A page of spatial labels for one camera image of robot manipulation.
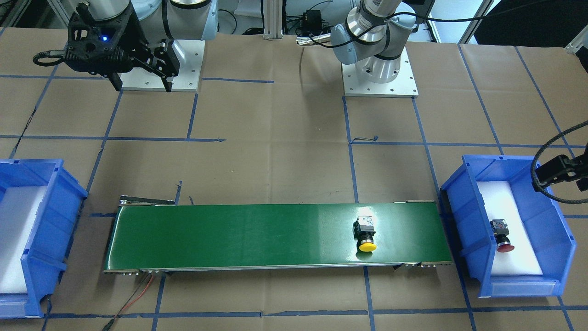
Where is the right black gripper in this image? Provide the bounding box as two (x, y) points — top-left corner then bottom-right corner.
(63, 4), (174, 93)

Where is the yellow mushroom push button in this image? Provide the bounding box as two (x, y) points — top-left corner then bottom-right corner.
(353, 216), (377, 253)

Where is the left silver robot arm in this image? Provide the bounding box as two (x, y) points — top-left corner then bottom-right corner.
(330, 0), (416, 84)

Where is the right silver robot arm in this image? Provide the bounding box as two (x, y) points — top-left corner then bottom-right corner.
(59, 0), (218, 92)

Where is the green conveyor belt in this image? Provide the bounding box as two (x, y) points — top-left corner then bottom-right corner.
(103, 201), (452, 274)

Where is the blue plastic bin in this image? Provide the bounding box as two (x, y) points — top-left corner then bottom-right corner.
(441, 154), (576, 298)
(0, 159), (88, 319)

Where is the red mushroom push button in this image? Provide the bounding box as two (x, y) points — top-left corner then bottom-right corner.
(489, 219), (515, 253)

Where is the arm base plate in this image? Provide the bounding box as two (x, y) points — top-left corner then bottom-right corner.
(341, 48), (419, 98)
(120, 40), (205, 92)

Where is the aluminium frame post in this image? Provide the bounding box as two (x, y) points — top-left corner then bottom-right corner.
(260, 0), (286, 40)

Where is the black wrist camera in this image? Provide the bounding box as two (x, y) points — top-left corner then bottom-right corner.
(533, 148), (588, 192)

